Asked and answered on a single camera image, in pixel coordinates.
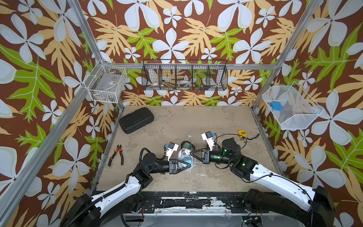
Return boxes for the white mesh basket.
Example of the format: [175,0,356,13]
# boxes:
[262,82,323,131]

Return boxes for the orange black pliers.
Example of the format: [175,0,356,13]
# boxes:
[107,144,125,167]

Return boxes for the blue object in basket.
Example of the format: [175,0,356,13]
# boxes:
[270,101,283,111]

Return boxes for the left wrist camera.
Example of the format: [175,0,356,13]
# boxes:
[165,142,179,161]

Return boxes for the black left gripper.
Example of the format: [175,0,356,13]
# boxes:
[147,157,189,175]

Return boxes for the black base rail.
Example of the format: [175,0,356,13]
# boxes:
[119,191,270,214]

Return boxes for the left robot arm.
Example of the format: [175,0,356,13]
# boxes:
[60,152,190,227]

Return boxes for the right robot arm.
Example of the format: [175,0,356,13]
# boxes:
[199,132,336,227]

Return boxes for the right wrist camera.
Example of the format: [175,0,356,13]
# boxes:
[201,131,216,151]

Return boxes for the teal charger plug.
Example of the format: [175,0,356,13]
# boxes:
[180,161,192,168]

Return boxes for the black hard plastic case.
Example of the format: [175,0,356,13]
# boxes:
[119,107,154,134]

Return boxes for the aluminium frame post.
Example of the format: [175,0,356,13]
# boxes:
[68,1,124,110]

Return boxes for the yellow tape measure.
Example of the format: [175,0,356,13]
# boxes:
[237,130,247,138]

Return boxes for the white usb cable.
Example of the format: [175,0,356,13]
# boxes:
[180,149,195,161]

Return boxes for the white wire basket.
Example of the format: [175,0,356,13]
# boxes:
[85,61,128,104]

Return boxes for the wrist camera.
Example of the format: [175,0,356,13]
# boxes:
[165,142,179,161]
[201,131,216,151]

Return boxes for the black wire basket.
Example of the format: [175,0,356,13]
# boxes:
[141,59,228,91]

